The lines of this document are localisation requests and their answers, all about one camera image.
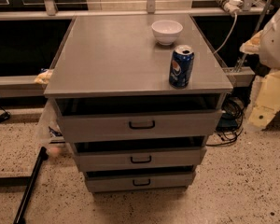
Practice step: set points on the grey top drawer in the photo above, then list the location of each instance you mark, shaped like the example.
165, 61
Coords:
90, 128

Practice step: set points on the grey metal drawer cabinet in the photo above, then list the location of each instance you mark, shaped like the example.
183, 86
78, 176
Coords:
113, 65

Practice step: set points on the white power strip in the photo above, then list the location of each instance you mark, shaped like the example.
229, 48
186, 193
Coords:
230, 6

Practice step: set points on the blue Pepsi can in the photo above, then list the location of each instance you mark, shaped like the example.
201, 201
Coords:
181, 66

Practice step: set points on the white ceramic bowl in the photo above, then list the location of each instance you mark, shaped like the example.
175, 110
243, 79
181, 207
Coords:
166, 32

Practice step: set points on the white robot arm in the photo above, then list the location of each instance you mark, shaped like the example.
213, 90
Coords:
266, 44

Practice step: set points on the grey bottom drawer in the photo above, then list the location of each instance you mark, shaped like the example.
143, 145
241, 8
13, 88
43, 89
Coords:
146, 181

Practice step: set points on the clear plastic bag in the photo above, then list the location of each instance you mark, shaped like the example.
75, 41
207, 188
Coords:
48, 133

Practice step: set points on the metal diagonal rod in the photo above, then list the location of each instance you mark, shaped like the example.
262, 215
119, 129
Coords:
248, 4

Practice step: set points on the grey drawer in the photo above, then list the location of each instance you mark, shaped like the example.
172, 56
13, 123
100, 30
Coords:
146, 181
138, 159
90, 128

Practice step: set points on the yellow snack bag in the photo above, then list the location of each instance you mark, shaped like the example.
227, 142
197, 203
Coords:
44, 76

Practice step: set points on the black metal floor bar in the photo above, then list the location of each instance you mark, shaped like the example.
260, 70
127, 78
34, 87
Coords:
28, 182

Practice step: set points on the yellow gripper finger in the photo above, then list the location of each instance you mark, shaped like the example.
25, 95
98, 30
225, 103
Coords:
264, 100

